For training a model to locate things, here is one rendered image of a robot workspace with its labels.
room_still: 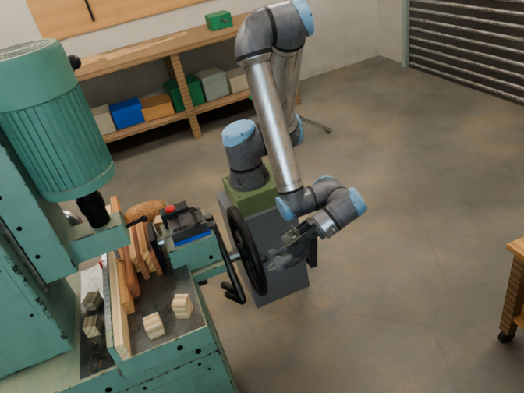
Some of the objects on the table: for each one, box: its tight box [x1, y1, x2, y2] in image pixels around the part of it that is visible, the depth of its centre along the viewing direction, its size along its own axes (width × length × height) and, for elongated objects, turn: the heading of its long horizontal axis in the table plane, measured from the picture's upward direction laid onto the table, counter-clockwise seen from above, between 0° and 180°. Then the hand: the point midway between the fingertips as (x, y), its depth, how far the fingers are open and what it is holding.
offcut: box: [143, 312, 165, 341], centre depth 95 cm, size 4×4×4 cm
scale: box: [101, 253, 112, 331], centre depth 112 cm, size 50×1×1 cm, turn 35°
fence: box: [105, 253, 122, 363], centre depth 113 cm, size 60×2×6 cm, turn 35°
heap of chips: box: [124, 200, 166, 225], centre depth 136 cm, size 9×14×4 cm, turn 125°
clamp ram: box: [146, 222, 172, 266], centre depth 115 cm, size 9×8×9 cm
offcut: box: [172, 294, 193, 319], centre depth 98 cm, size 3×4×5 cm
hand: (271, 269), depth 136 cm, fingers closed
